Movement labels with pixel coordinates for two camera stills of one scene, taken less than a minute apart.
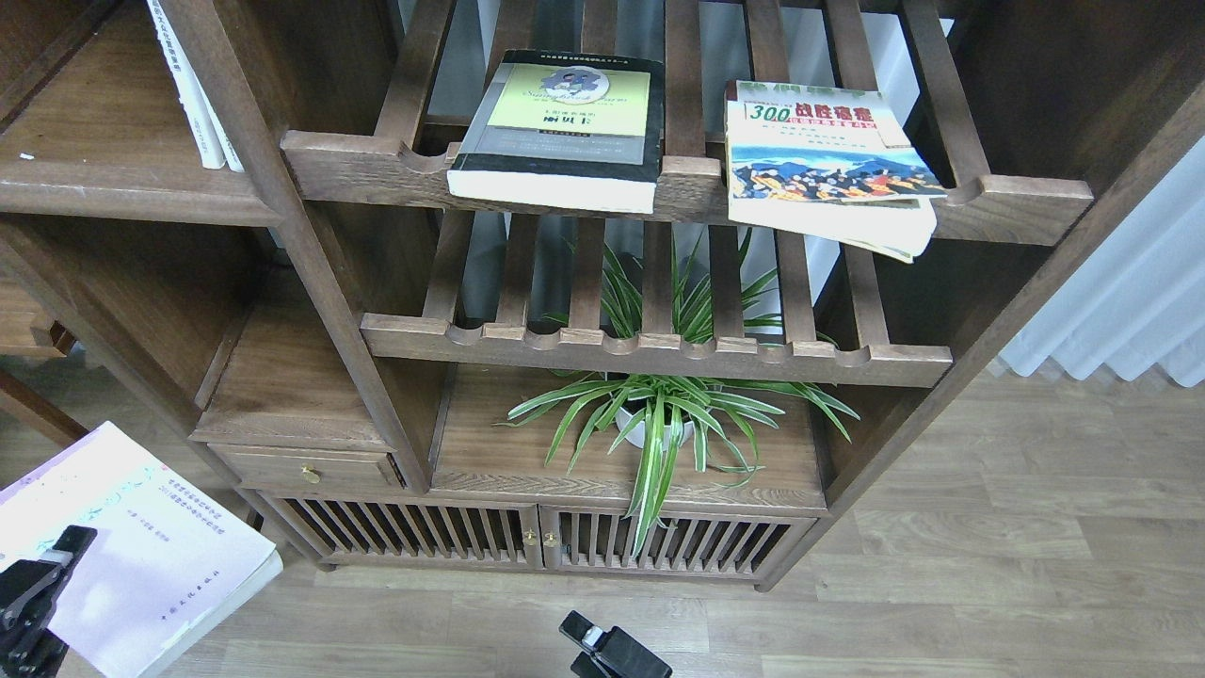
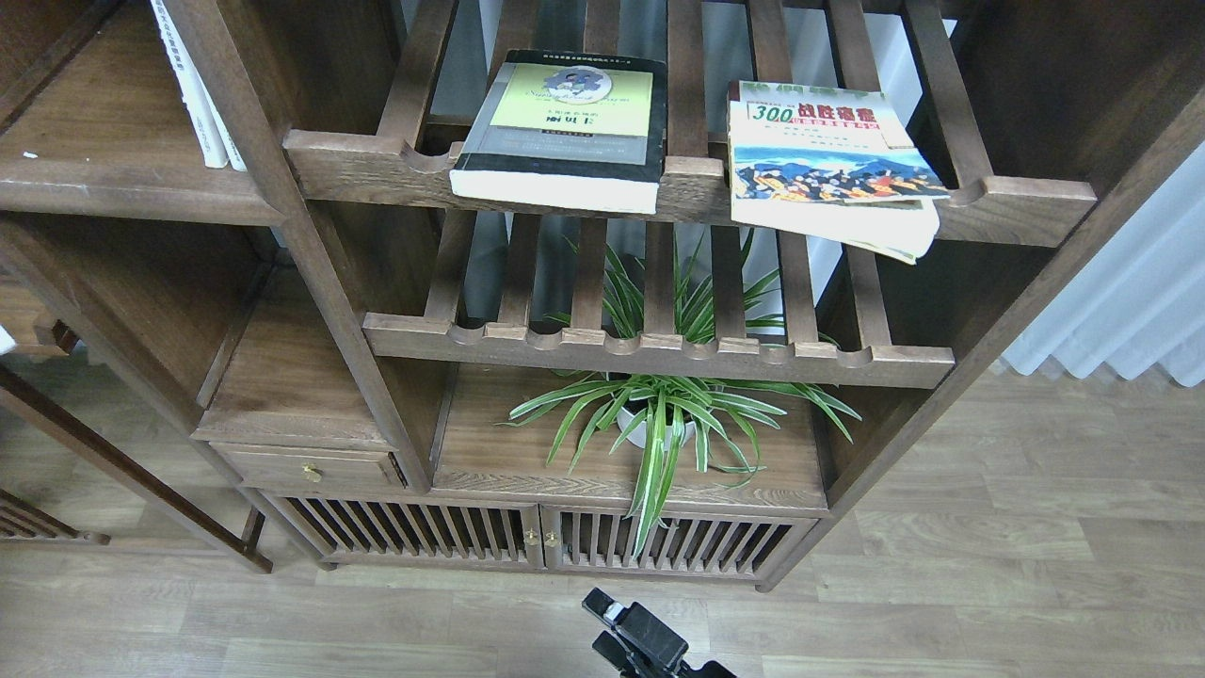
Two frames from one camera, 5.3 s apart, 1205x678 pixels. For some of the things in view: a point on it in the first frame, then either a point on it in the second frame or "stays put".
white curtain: x=1138 y=300 stays put
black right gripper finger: x=585 y=666 -> x=628 y=667
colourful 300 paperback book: x=827 y=165 stays put
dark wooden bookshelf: x=618 y=292 stays put
